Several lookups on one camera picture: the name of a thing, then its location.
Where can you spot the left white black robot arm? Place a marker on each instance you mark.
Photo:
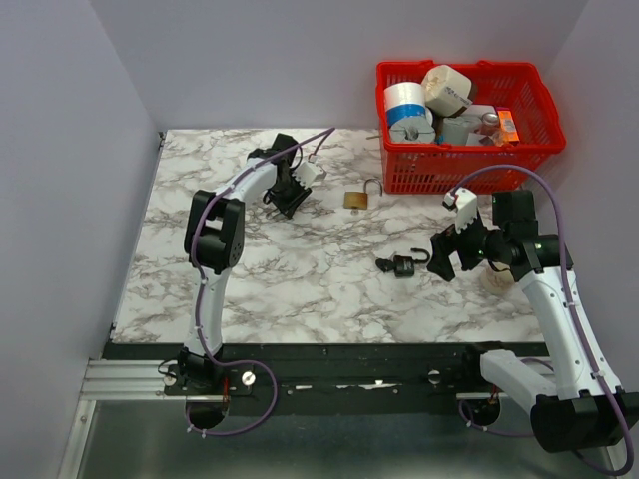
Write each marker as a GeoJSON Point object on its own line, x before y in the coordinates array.
{"type": "Point", "coordinates": [214, 243]}

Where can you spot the aluminium frame rail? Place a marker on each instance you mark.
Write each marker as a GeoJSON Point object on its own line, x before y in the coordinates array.
{"type": "Point", "coordinates": [122, 380]}

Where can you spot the beige paper roll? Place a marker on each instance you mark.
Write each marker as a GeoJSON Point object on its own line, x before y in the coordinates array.
{"type": "Point", "coordinates": [447, 92]}

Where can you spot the red plastic basket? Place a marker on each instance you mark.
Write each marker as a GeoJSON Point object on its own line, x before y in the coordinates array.
{"type": "Point", "coordinates": [423, 169]}

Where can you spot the black padlock with keys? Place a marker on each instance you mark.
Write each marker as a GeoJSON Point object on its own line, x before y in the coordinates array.
{"type": "Point", "coordinates": [403, 266]}

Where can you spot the orange small box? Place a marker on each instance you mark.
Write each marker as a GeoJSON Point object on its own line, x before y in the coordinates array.
{"type": "Point", "coordinates": [508, 128]}

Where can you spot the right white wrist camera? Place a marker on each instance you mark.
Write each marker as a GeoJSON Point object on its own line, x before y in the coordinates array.
{"type": "Point", "coordinates": [464, 203]}

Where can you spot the grey box in basket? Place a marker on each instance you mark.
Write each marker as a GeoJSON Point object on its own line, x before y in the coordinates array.
{"type": "Point", "coordinates": [456, 131]}

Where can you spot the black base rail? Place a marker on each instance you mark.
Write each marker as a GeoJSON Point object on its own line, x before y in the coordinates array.
{"type": "Point", "coordinates": [327, 379]}

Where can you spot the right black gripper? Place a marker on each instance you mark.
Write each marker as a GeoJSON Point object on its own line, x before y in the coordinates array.
{"type": "Point", "coordinates": [445, 242]}

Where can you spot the large brass padlock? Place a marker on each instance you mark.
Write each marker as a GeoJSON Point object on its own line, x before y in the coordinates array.
{"type": "Point", "coordinates": [358, 200]}

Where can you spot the small metal can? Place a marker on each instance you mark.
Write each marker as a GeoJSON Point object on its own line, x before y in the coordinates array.
{"type": "Point", "coordinates": [490, 120]}

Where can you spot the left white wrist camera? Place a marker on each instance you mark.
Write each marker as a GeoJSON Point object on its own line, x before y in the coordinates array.
{"type": "Point", "coordinates": [308, 173]}

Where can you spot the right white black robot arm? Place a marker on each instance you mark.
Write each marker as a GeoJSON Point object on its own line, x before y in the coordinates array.
{"type": "Point", "coordinates": [576, 408]}

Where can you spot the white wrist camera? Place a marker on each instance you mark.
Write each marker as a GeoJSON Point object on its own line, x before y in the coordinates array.
{"type": "Point", "coordinates": [464, 203]}
{"type": "Point", "coordinates": [308, 173]}

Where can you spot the white plastic bottle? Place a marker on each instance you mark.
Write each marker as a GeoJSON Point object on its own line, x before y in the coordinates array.
{"type": "Point", "coordinates": [498, 283]}

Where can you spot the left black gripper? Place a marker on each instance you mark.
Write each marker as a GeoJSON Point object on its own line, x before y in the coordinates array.
{"type": "Point", "coordinates": [289, 207]}

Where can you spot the white blue tape roll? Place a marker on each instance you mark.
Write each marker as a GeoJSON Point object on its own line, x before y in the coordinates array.
{"type": "Point", "coordinates": [403, 100]}

